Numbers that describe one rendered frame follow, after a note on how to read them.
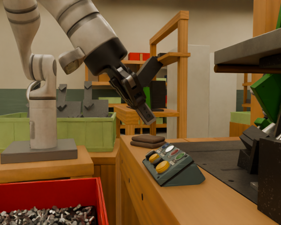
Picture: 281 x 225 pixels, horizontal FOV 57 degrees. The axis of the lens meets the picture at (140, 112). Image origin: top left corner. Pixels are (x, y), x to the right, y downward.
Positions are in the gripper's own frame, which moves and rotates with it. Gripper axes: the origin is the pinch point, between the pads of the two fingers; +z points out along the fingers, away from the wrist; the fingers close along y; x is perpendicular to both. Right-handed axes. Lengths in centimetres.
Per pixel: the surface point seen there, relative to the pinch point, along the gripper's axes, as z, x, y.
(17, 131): -18, 40, 89
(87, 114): -6, 8, 109
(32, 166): -3, 31, 39
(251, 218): 18.4, -1.1, -14.7
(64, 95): -23, 13, 118
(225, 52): -2.6, -9.8, -16.8
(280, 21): 0.1, -29.6, -5.3
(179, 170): 12.2, 1.1, -0.5
